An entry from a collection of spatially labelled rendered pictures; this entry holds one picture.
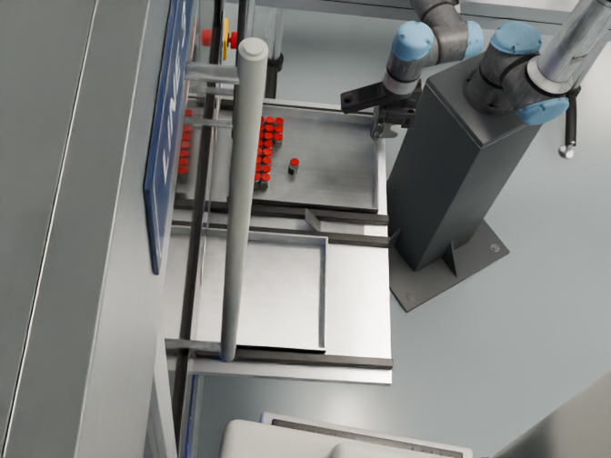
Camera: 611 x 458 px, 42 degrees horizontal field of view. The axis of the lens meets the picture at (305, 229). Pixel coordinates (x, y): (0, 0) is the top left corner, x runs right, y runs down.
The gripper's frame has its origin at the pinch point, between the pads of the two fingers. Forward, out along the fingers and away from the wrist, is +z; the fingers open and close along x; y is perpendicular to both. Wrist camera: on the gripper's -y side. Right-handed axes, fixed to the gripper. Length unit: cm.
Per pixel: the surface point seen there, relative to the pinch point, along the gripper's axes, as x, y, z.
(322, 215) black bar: -22.0, -11.2, 1.6
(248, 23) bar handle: -41, -31, -77
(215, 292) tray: -42, -33, 3
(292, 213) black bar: -21.9, -18.0, 1.6
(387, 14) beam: 84, 16, 46
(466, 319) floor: -6, 50, 91
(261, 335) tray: -51, -23, 3
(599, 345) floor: -12, 95, 91
